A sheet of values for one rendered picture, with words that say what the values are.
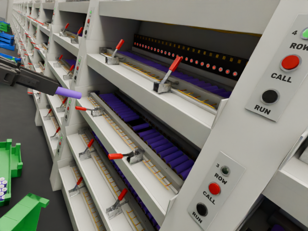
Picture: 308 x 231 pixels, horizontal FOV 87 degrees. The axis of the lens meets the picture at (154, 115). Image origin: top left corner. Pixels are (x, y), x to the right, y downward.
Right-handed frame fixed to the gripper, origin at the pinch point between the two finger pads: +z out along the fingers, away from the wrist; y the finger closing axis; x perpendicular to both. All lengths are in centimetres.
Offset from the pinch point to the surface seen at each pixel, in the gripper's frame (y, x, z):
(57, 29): -100, 13, 16
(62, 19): -101, 21, 16
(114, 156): 14.8, -6.4, 16.4
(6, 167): -44, -59, 13
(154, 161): 18.5, -3.9, 25.4
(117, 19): -30.8, 28.5, 20.9
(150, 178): 21.2, -7.0, 24.1
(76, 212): -3, -46, 31
